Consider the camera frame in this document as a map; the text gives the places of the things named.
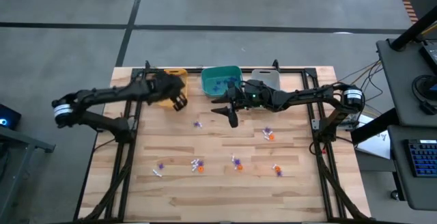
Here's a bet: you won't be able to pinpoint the yellow plastic bin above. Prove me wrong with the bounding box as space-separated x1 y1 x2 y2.
163 68 189 109

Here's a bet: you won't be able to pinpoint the teal plastic bin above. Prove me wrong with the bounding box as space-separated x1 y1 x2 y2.
200 65 244 98

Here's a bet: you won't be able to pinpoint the yellow floor cable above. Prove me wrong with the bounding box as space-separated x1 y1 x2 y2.
339 59 382 94

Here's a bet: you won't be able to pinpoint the black laptop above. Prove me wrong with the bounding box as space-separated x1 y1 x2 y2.
419 39 437 75

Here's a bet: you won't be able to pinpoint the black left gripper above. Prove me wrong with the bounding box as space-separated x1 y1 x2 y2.
150 72 188 112

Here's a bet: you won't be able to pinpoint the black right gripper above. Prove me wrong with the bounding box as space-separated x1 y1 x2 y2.
210 80 260 128

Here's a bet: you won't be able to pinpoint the black headphones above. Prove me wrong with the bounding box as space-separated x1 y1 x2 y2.
411 74 437 116

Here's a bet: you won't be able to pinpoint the white plastic bin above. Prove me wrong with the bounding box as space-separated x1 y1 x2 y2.
251 69 281 92

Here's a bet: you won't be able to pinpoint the black floor cable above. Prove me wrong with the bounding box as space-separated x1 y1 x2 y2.
337 59 385 115

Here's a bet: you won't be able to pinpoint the backlit computer keyboard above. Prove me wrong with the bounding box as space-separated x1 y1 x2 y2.
406 138 437 178

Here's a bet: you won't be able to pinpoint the grey desk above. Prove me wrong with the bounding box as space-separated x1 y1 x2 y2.
387 124 437 212
375 38 437 128

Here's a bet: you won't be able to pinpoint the black box with blue light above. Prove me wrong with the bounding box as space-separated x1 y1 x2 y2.
0 102 22 131

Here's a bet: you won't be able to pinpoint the black desk leg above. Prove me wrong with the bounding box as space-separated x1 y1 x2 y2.
350 107 400 145

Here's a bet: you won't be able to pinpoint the grey metal stand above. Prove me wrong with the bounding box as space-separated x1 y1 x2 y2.
0 126 57 224

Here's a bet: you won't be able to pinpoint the white paper sheet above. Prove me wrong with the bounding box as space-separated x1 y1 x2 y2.
356 130 392 160

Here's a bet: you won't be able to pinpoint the black slanted pole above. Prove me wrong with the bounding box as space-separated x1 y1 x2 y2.
390 4 437 52

